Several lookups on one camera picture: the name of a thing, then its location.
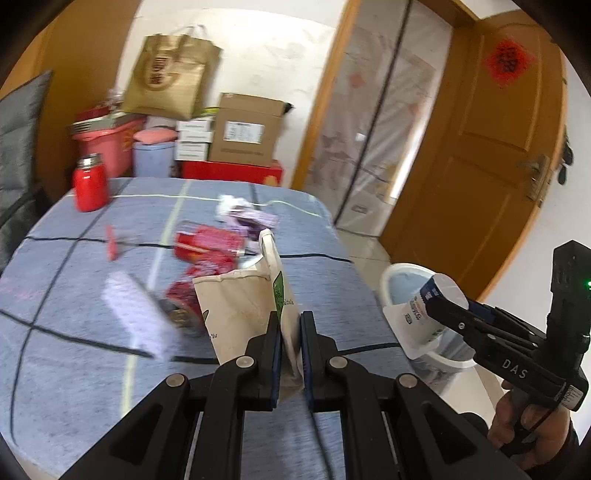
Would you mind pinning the person's right hand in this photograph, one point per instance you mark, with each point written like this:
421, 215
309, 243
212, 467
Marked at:
503, 424

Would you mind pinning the pink plastic bucket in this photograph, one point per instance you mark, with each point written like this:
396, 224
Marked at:
108, 150

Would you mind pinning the gold paper shopping bag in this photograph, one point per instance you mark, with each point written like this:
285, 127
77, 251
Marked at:
171, 74

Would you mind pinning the small white box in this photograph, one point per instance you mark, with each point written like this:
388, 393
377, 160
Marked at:
196, 125
195, 136
193, 150

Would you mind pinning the small red snack packet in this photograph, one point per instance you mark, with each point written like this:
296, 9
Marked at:
184, 295

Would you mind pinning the red diamond door decoration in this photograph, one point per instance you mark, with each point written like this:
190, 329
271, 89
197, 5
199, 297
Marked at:
510, 62

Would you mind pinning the brown cardboard box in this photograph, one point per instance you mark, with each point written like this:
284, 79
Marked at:
244, 131

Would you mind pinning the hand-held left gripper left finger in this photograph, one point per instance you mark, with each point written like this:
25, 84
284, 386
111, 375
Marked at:
276, 364

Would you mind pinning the wooden door frame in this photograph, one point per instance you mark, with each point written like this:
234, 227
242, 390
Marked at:
330, 92

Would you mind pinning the translucent printed screen curtain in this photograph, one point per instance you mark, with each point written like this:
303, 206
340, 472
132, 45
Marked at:
369, 115

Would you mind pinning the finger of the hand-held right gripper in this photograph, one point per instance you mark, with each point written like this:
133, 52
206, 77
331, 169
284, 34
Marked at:
482, 309
455, 318

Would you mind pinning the red flat gift box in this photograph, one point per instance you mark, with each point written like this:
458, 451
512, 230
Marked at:
231, 174

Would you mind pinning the pink bucket lid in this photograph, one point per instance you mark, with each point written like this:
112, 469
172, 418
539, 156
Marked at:
154, 136

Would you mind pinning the pale blue plastic bucket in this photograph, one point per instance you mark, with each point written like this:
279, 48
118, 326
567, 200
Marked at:
154, 159

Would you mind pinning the wooden door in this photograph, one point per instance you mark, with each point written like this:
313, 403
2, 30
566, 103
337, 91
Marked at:
461, 152

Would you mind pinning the white yogurt cup blue label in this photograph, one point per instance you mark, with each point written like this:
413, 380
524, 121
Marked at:
415, 318

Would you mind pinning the purple milk carton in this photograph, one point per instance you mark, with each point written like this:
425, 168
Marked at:
251, 224

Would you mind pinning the beige paper bag green print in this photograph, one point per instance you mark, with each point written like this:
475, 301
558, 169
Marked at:
235, 304

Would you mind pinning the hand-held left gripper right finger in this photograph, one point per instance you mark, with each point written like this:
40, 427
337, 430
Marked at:
305, 364

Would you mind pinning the small red wrapper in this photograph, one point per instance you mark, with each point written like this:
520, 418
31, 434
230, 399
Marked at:
112, 244

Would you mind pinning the red jar silver lid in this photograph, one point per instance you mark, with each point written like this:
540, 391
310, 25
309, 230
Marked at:
90, 187

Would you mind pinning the grey chair cushion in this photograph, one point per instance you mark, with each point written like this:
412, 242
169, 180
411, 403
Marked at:
21, 152

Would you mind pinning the white round trash bin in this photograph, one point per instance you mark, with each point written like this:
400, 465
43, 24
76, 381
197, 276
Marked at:
392, 277

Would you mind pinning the bunch of dark keys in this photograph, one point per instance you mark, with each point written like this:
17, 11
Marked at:
565, 159

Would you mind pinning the large red snack packet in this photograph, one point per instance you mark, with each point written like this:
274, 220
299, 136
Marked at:
212, 247

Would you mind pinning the blue checked tablecloth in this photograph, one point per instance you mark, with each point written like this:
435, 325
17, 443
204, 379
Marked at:
92, 392

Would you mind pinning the orange wooden panel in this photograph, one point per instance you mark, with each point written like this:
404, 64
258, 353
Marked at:
83, 69

